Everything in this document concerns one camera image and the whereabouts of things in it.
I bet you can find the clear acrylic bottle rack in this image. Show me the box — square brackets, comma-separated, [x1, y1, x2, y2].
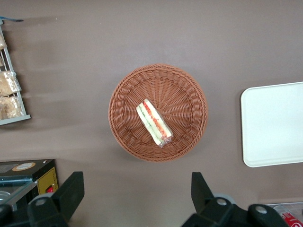
[264, 202, 303, 227]

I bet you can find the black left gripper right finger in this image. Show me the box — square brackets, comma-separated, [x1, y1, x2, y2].
[181, 172, 290, 227]

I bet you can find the red cola bottle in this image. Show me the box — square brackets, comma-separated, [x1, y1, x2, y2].
[279, 210, 303, 227]

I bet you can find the black and yellow display appliance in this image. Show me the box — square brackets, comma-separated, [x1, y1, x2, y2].
[0, 158, 59, 212]

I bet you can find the triangle sandwich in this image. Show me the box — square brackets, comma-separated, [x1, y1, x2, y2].
[135, 98, 174, 149]

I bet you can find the cream plastic tray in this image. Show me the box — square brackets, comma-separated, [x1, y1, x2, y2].
[240, 81, 303, 168]

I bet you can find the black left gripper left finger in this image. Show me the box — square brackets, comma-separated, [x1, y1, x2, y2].
[0, 171, 85, 227]

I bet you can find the round brown wicker basket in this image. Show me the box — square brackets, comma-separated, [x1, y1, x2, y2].
[108, 63, 209, 163]

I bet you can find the grey wire snack rack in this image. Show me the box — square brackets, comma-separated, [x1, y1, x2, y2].
[0, 20, 32, 126]

